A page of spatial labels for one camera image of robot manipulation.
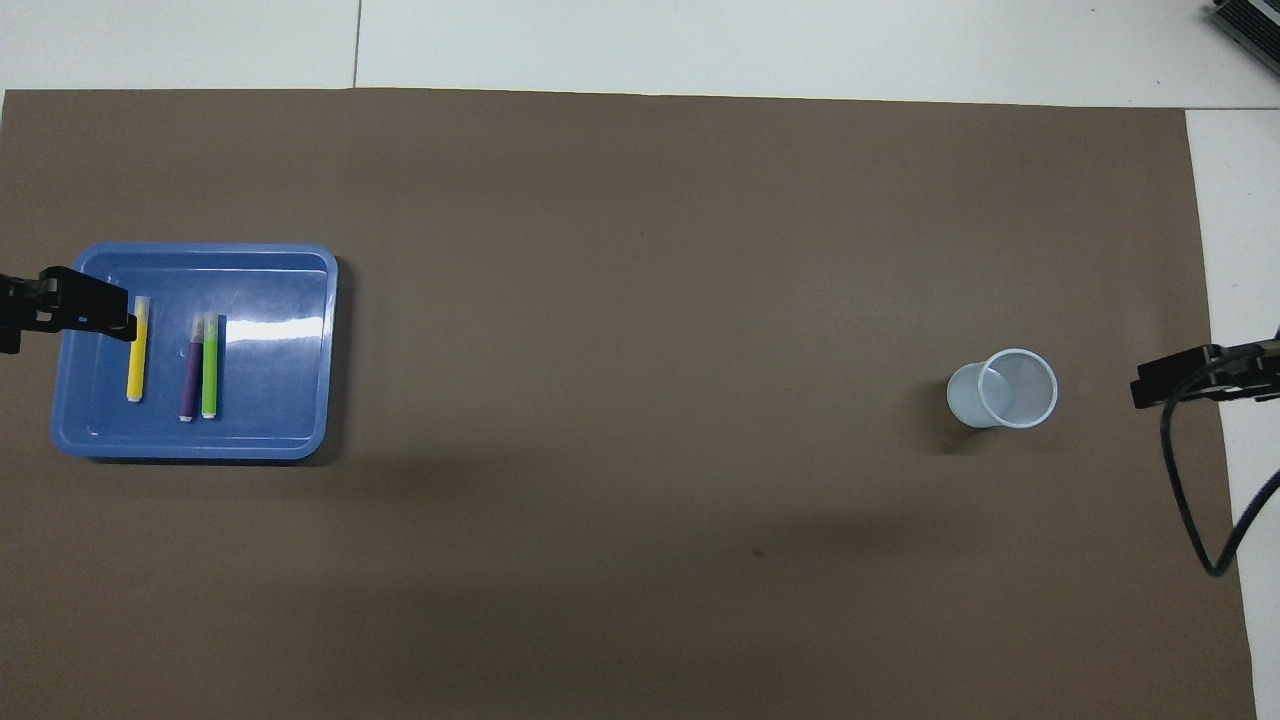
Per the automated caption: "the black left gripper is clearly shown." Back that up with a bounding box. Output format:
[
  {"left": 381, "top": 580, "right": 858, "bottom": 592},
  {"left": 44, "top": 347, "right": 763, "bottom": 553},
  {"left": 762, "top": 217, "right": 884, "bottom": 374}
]
[{"left": 0, "top": 265, "right": 139, "bottom": 357}]

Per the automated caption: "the yellow pen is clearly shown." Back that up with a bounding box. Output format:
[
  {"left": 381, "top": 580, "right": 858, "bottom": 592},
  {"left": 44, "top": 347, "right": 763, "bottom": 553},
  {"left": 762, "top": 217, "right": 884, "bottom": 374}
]
[{"left": 126, "top": 296, "right": 153, "bottom": 403}]

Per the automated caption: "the purple pen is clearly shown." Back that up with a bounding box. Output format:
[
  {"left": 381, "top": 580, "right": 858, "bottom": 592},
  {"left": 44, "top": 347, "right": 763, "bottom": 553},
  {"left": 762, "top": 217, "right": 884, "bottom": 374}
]
[{"left": 179, "top": 316, "right": 206, "bottom": 423}]

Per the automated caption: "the green pen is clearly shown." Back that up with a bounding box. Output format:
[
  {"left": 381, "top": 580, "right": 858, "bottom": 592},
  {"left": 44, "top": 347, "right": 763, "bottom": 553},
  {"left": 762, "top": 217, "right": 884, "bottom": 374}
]
[{"left": 201, "top": 314, "right": 227, "bottom": 419}]

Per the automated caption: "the blue plastic tray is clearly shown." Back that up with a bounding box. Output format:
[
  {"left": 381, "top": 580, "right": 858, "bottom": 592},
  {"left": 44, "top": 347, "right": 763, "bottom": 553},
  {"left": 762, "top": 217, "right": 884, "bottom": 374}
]
[{"left": 50, "top": 242, "right": 339, "bottom": 462}]

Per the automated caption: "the clear plastic cup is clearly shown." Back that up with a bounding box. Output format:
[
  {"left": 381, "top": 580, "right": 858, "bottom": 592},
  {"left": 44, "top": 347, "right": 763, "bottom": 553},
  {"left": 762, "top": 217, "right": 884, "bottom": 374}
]
[{"left": 946, "top": 348, "right": 1059, "bottom": 431}]

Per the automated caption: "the grey ribbed device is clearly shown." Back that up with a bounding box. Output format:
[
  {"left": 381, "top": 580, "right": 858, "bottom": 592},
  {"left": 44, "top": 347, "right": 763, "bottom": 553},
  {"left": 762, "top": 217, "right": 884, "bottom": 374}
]
[{"left": 1205, "top": 0, "right": 1280, "bottom": 76}]

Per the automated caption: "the brown table mat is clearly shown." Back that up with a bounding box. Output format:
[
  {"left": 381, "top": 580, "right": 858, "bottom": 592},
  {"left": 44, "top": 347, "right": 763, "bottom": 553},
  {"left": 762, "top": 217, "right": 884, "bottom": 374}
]
[{"left": 0, "top": 88, "right": 1259, "bottom": 720}]

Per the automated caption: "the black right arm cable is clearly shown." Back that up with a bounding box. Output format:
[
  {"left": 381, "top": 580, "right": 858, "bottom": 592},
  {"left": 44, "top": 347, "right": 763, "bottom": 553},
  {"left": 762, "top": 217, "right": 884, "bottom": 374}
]
[{"left": 1160, "top": 345, "right": 1280, "bottom": 578}]

